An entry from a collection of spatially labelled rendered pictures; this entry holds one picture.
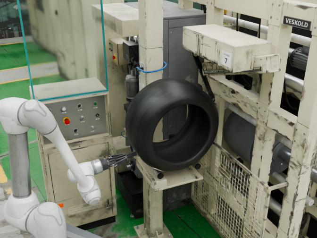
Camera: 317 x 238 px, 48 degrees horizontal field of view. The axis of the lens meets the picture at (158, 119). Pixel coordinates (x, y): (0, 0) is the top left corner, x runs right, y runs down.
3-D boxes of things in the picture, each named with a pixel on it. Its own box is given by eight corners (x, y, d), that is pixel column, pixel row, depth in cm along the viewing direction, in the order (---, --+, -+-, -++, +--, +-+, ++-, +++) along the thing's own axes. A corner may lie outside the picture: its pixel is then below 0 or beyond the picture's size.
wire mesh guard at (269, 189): (190, 198, 310) (194, 125, 280) (192, 197, 311) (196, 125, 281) (255, 276, 235) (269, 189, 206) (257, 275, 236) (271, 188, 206)
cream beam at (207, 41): (181, 48, 244) (181, 26, 238) (212, 45, 253) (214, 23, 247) (231, 73, 194) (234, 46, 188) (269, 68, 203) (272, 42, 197)
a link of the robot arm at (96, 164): (89, 158, 225) (98, 155, 226) (92, 170, 229) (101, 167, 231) (92, 165, 217) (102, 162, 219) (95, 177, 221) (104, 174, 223)
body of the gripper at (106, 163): (101, 163, 219) (116, 158, 222) (98, 157, 226) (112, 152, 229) (104, 173, 223) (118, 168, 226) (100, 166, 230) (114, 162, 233)
